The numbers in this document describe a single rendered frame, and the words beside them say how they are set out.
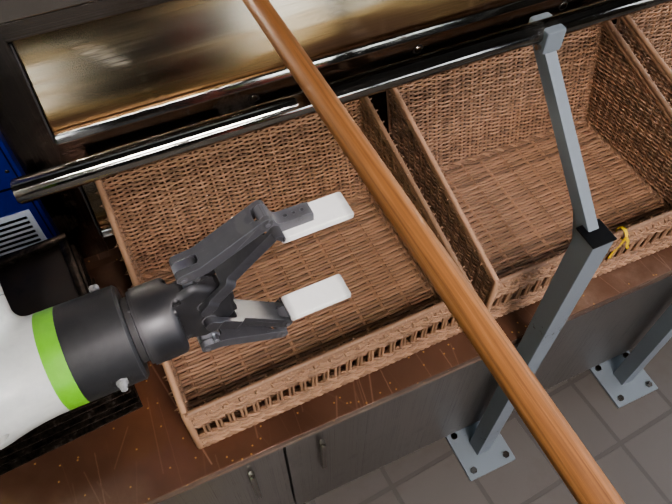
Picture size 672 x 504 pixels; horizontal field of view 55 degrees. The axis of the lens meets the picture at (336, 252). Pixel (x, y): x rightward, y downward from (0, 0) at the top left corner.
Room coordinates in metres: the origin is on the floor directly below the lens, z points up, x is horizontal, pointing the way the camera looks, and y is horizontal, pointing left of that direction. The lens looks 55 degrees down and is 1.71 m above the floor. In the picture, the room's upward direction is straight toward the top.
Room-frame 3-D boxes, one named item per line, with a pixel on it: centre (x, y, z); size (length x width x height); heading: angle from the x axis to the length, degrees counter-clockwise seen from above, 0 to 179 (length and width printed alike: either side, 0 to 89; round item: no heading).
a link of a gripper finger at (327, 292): (0.36, 0.02, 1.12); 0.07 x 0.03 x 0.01; 116
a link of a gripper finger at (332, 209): (0.36, 0.02, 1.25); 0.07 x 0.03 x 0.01; 116
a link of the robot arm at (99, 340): (0.27, 0.21, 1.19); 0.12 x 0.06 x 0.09; 26
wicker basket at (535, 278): (0.95, -0.45, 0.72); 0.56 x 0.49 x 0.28; 114
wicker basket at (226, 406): (0.70, 0.10, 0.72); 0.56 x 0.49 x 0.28; 116
